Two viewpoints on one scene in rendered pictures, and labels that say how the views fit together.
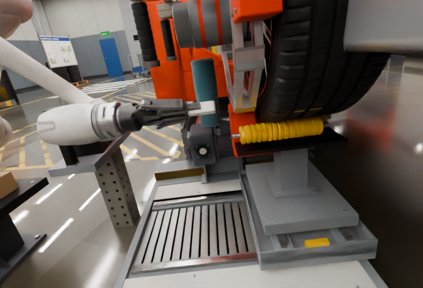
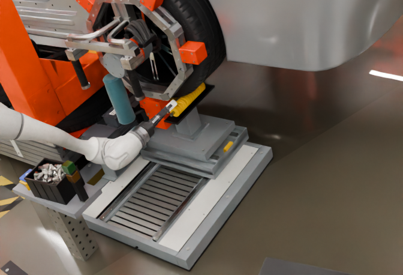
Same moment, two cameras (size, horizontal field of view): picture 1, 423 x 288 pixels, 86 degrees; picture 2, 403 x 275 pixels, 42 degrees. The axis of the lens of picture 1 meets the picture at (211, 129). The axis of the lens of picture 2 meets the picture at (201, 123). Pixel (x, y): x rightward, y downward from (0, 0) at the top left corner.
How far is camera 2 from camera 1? 2.01 m
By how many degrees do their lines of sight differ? 45
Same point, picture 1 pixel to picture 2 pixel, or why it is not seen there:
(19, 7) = not seen: outside the picture
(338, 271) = (241, 154)
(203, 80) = (122, 90)
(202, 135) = (111, 134)
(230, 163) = not seen: hidden behind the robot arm
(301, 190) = (200, 128)
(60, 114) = (126, 146)
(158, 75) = (38, 105)
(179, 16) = not seen: hidden behind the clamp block
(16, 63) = (68, 138)
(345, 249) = (238, 141)
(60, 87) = (78, 142)
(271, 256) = (216, 167)
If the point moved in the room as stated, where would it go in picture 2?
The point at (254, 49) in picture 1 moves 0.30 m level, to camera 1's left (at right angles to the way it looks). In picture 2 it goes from (190, 68) to (151, 107)
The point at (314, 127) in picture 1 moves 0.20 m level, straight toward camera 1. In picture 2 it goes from (202, 87) to (223, 102)
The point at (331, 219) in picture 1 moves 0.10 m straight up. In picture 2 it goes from (226, 131) to (222, 116)
